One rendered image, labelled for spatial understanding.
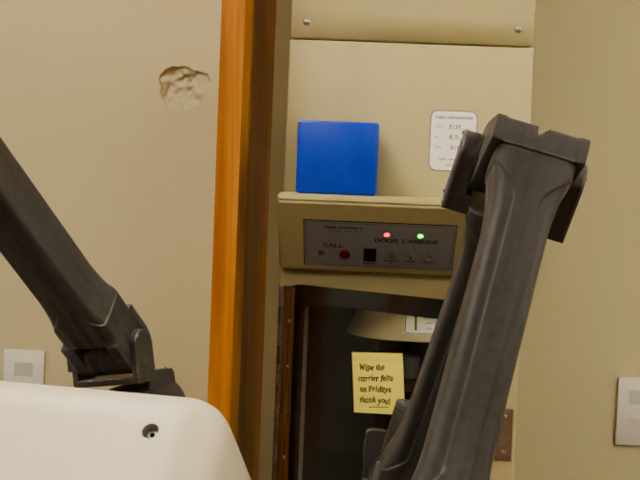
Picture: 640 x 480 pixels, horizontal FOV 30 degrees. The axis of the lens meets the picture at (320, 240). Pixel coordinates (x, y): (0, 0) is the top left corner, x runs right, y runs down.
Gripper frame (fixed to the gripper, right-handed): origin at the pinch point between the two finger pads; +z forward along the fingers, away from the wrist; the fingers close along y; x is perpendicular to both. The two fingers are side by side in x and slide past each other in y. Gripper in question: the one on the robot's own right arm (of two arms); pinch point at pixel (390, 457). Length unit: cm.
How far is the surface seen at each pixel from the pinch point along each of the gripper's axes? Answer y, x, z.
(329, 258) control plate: 22.7, 8.6, 11.8
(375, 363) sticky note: 10.3, 2.2, 6.4
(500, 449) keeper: -1.9, -15.0, 15.9
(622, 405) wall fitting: -3, -40, 58
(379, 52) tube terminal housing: 50, 3, 16
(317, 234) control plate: 25.8, 10.1, 8.7
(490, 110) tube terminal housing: 42.6, -11.7, 16.0
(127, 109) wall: 43, 45, 60
